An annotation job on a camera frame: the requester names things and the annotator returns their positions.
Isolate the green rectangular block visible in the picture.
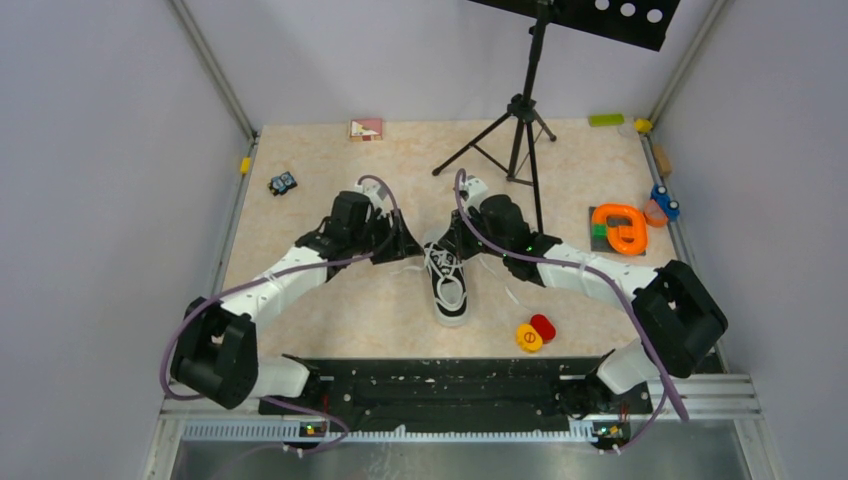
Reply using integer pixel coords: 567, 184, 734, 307
587, 113, 626, 128

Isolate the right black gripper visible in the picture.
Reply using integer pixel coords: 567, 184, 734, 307
439, 204, 509, 262

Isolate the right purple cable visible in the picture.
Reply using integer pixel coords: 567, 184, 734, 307
453, 168, 690, 452

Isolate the red plastic cylinder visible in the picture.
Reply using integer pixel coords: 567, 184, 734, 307
530, 314, 557, 344

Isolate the wooden block on frame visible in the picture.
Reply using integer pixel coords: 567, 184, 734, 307
652, 144, 673, 178

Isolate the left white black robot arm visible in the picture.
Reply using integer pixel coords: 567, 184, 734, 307
161, 188, 423, 414

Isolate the dark grey square plate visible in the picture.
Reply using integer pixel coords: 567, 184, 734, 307
588, 206, 647, 258

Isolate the blue toy car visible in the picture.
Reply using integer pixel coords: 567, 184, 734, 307
650, 184, 680, 222

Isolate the purple cable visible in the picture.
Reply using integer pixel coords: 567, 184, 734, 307
453, 168, 690, 452
158, 174, 404, 458

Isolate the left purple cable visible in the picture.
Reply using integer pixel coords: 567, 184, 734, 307
158, 174, 404, 458

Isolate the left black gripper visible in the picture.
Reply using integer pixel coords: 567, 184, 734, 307
350, 209, 424, 264

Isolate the black tripod stand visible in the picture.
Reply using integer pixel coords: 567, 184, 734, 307
431, 1, 557, 233

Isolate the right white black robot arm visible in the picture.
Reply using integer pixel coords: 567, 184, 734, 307
424, 194, 728, 412

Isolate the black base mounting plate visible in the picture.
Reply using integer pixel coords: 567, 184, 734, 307
291, 357, 654, 433

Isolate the yellow plastic cylinder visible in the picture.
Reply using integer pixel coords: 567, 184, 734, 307
515, 323, 544, 353

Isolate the white shoelace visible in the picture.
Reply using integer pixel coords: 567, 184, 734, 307
387, 245, 531, 313

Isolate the small blue black toy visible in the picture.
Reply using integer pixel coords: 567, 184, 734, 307
267, 171, 298, 196

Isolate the yellow corner block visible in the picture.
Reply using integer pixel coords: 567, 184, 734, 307
633, 118, 654, 134

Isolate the orange translucent cup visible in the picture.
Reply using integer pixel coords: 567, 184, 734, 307
643, 200, 669, 228

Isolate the black perforated stand tray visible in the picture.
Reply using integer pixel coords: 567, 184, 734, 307
476, 0, 680, 51

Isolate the pink tangram puzzle box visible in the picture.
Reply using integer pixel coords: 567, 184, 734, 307
349, 118, 384, 142

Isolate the black white canvas sneaker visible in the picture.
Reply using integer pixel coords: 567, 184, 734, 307
423, 229, 468, 328

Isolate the white slotted cable duct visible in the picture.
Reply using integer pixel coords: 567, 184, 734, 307
182, 420, 597, 443

